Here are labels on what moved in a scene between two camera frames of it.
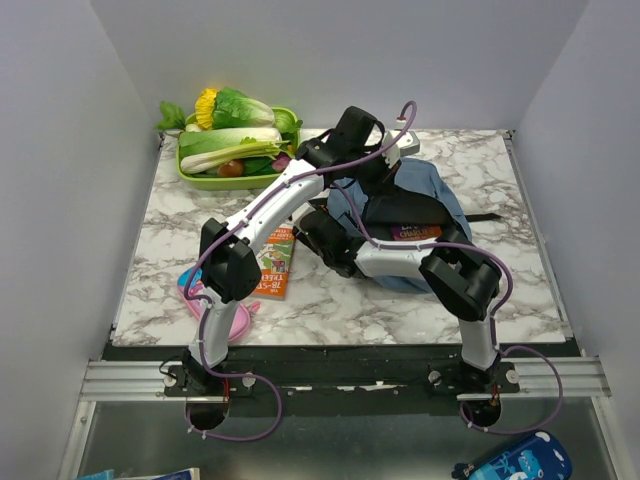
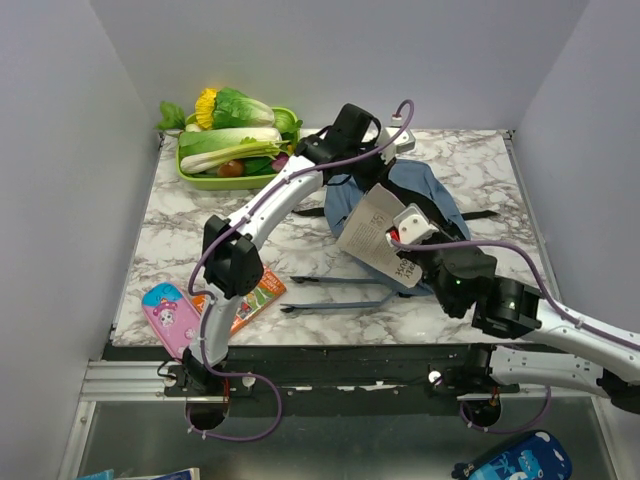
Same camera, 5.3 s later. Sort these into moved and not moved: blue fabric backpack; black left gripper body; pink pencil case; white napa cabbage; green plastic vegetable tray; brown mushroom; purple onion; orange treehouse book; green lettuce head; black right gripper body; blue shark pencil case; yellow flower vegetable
Moved: blue fabric backpack; orange treehouse book; black right gripper body; pink pencil case
Not moved: blue shark pencil case; green plastic vegetable tray; yellow flower vegetable; green lettuce head; purple onion; white napa cabbage; brown mushroom; black left gripper body
